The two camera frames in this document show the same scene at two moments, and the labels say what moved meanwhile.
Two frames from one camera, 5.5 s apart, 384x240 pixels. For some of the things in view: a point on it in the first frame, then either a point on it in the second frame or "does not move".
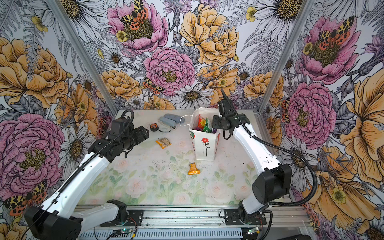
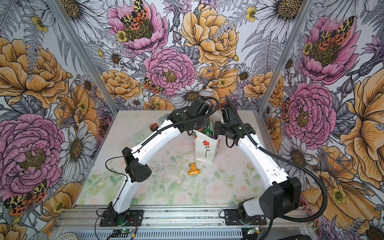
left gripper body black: x=139 y=137 -> x=202 y=123
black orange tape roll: x=154 y=127 does not move
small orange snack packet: x=193 y=170 does not move
